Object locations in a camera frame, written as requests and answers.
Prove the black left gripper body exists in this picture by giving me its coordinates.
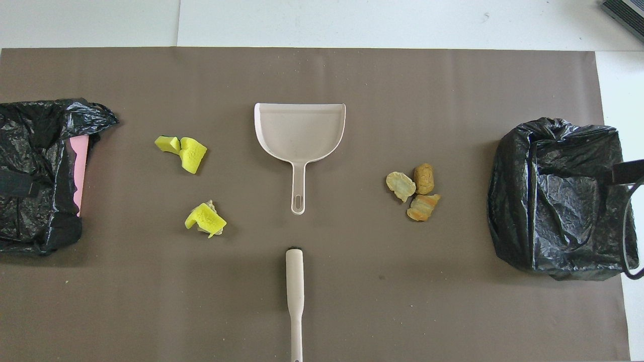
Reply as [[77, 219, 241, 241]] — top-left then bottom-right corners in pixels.
[[0, 168, 42, 198]]

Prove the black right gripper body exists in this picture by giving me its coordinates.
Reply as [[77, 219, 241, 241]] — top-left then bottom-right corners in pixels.
[[611, 159, 644, 186]]

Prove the plain yellow sponge chunk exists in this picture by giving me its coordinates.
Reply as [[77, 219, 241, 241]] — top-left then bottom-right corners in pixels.
[[179, 137, 208, 175]]

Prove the notched yellow sponge piece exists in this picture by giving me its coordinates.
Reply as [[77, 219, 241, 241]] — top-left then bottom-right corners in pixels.
[[184, 202, 227, 237]]

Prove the brown bread roll piece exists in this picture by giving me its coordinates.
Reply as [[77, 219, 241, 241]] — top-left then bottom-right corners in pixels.
[[413, 162, 436, 196]]

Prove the orange striped bread piece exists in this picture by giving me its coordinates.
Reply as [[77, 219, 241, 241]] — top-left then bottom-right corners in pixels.
[[406, 194, 442, 222]]

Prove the beige plastic dustpan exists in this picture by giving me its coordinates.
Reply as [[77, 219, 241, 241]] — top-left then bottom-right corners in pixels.
[[254, 103, 347, 216]]

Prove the beige handled black bristle brush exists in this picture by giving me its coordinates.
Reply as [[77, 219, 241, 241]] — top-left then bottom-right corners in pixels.
[[285, 246, 305, 362]]

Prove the black bag lining pink bin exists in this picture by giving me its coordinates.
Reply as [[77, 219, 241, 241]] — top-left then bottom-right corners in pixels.
[[0, 98, 120, 256]]

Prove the pink plastic bin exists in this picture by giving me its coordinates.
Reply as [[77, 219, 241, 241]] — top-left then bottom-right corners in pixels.
[[68, 136, 90, 217]]

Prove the black bag fully covering bin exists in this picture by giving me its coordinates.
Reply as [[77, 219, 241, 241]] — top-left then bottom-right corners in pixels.
[[487, 117, 640, 281]]

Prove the dark grey ribbed device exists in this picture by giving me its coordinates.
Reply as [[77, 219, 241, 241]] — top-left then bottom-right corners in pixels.
[[600, 0, 644, 43]]

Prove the brown paper table mat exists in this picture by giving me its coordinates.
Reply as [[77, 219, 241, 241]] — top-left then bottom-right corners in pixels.
[[0, 47, 630, 362]]

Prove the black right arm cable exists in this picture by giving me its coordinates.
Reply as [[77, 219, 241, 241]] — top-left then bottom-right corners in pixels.
[[622, 178, 644, 281]]

